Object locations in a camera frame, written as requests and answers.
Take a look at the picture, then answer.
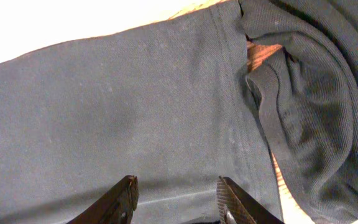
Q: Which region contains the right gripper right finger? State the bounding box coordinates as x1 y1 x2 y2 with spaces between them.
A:
216 176 284 224

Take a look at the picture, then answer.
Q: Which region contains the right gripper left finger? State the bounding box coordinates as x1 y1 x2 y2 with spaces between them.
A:
68 175 139 224

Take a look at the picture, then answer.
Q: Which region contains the black t-shirt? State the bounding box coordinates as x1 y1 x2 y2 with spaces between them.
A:
0 1 282 223

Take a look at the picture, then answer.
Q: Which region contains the black clothes pile right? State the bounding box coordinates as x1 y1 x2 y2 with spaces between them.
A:
241 0 358 223

